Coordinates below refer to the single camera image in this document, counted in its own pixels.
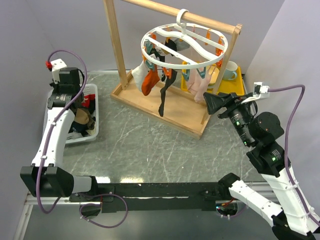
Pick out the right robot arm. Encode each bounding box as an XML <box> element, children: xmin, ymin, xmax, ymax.
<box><xmin>203</xmin><ymin>92</ymin><xmax>320</xmax><ymax>240</ymax></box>

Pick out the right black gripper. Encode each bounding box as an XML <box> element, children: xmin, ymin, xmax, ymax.
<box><xmin>202</xmin><ymin>91</ymin><xmax>255</xmax><ymax>146</ymax></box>

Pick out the wooden hanger rack frame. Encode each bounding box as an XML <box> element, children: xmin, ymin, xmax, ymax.
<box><xmin>104</xmin><ymin>0</ymin><xmax>242</xmax><ymax>139</ymax></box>

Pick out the pink sheer sock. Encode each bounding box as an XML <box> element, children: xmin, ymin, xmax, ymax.
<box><xmin>186</xmin><ymin>63</ymin><xmax>216</xmax><ymax>103</ymax></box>

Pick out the aluminium rail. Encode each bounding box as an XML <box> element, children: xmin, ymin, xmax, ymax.
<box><xmin>24</xmin><ymin>193</ymin><xmax>72</xmax><ymax>205</ymax></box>

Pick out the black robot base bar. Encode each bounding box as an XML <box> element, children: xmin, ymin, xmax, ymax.
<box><xmin>69</xmin><ymin>182</ymin><xmax>232</xmax><ymax>213</ymax></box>

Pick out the tan brown ribbed sock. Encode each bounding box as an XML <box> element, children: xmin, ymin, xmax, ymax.
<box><xmin>74</xmin><ymin>108</ymin><xmax>96</xmax><ymax>130</ymax></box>

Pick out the yellow white small sock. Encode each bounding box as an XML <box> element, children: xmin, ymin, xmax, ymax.
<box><xmin>154</xmin><ymin>47</ymin><xmax>166</xmax><ymax>58</ymax></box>

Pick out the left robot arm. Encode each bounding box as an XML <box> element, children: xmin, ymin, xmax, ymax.
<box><xmin>20</xmin><ymin>66</ymin><xmax>99</xmax><ymax>201</ymax></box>

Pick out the red sock in basket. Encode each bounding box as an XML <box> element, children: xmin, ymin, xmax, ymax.
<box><xmin>81</xmin><ymin>94</ymin><xmax>96</xmax><ymax>114</ymax></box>

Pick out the yellow bowl on plates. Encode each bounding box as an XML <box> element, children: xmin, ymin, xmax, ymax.
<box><xmin>206</xmin><ymin>65</ymin><xmax>220</xmax><ymax>85</ymax></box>

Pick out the yellow plastic tray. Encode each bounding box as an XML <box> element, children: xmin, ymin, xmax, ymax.
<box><xmin>180</xmin><ymin>66</ymin><xmax>245</xmax><ymax>96</ymax></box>

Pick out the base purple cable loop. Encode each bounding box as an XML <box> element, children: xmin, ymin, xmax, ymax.
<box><xmin>79</xmin><ymin>193</ymin><xmax>129</xmax><ymax>229</ymax></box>

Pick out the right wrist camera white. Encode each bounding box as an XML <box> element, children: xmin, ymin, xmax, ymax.
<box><xmin>241</xmin><ymin>81</ymin><xmax>270</xmax><ymax>104</ymax></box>

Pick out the white plastic laundry basket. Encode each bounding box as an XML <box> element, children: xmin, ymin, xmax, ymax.
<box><xmin>40</xmin><ymin>84</ymin><xmax>99</xmax><ymax>148</ymax></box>

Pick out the orange sock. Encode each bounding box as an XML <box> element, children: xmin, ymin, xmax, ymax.
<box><xmin>141</xmin><ymin>70</ymin><xmax>160</xmax><ymax>96</ymax></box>

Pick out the white round clip hanger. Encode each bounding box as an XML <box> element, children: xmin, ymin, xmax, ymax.
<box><xmin>140</xmin><ymin>9</ymin><xmax>229</xmax><ymax>70</ymax></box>

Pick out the navy sock in basket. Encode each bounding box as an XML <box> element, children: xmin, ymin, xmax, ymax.
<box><xmin>68</xmin><ymin>121</ymin><xmax>88</xmax><ymax>133</ymax></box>

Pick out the pale green mug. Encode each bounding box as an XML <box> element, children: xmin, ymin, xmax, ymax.
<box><xmin>222</xmin><ymin>61</ymin><xmax>238</xmax><ymax>81</ymax></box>

